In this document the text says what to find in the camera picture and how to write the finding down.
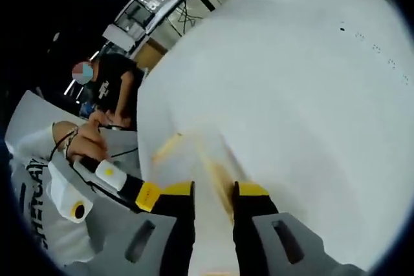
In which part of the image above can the white metal frame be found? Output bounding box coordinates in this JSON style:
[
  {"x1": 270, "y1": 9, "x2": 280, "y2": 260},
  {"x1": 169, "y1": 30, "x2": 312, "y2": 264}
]
[{"x1": 102, "y1": 0, "x2": 195, "y2": 51}]

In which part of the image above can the brown cardboard box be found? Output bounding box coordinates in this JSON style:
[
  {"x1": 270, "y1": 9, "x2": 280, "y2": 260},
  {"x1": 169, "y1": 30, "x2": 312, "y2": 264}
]
[{"x1": 134, "y1": 37, "x2": 169, "y2": 70}]

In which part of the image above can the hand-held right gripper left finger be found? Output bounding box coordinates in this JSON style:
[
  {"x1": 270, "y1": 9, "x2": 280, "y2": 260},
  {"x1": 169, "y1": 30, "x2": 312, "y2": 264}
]
[{"x1": 96, "y1": 180, "x2": 197, "y2": 276}]

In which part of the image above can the person's left hand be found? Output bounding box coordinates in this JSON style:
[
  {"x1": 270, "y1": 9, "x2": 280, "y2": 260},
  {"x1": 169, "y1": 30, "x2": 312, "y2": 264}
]
[{"x1": 53, "y1": 111, "x2": 109, "y2": 167}]

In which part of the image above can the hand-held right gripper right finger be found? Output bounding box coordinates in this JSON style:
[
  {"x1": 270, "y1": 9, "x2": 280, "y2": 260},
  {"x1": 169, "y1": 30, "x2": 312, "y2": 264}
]
[{"x1": 232, "y1": 181, "x2": 366, "y2": 276}]

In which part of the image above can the thin black cable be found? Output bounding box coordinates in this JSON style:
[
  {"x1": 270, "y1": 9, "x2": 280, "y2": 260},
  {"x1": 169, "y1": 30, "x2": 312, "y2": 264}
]
[{"x1": 51, "y1": 120, "x2": 140, "y2": 162}]

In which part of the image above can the person's white shirt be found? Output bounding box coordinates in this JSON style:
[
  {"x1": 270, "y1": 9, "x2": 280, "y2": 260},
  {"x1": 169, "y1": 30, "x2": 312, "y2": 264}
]
[{"x1": 8, "y1": 156, "x2": 98, "y2": 266}]

